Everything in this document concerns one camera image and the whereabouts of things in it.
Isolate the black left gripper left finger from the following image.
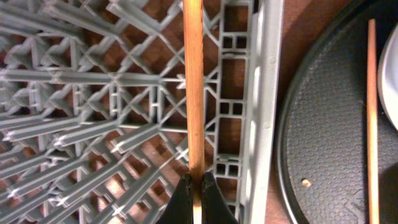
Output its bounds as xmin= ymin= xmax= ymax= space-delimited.
xmin=156 ymin=174 xmax=193 ymax=224

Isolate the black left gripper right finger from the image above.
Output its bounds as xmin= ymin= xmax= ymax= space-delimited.
xmin=201 ymin=172 xmax=238 ymax=224

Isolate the wooden chopstick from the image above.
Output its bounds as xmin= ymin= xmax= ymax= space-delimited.
xmin=183 ymin=0 xmax=205 ymax=224
xmin=366 ymin=19 xmax=379 ymax=224

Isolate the grey plastic dishwasher rack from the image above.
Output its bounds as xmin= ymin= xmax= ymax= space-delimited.
xmin=1 ymin=1 xmax=284 ymax=223

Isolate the black round tray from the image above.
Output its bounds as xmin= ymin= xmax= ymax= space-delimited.
xmin=275 ymin=1 xmax=397 ymax=223

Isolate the grey round plate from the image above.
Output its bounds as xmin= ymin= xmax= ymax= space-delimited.
xmin=377 ymin=26 xmax=397 ymax=129

